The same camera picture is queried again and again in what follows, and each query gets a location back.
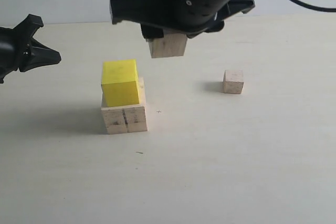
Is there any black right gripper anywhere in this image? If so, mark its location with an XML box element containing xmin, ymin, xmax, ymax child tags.
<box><xmin>110</xmin><ymin>0</ymin><xmax>255</xmax><ymax>42</ymax></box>

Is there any large plain wooden cube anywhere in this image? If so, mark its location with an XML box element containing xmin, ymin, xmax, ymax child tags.
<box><xmin>101</xmin><ymin>77</ymin><xmax>148</xmax><ymax>134</ymax></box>

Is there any small plain wooden cube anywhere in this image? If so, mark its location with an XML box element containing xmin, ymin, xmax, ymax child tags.
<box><xmin>223</xmin><ymin>70</ymin><xmax>244</xmax><ymax>94</ymax></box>

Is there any yellow wooden cube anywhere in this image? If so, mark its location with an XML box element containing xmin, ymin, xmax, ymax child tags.
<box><xmin>101</xmin><ymin>59</ymin><xmax>140</xmax><ymax>107</ymax></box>

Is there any medium plain wooden cube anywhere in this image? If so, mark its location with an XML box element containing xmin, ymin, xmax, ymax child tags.
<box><xmin>146</xmin><ymin>34</ymin><xmax>188</xmax><ymax>58</ymax></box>

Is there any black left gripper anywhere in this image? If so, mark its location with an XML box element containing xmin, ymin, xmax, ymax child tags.
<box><xmin>1</xmin><ymin>14</ymin><xmax>61</xmax><ymax>84</ymax></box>

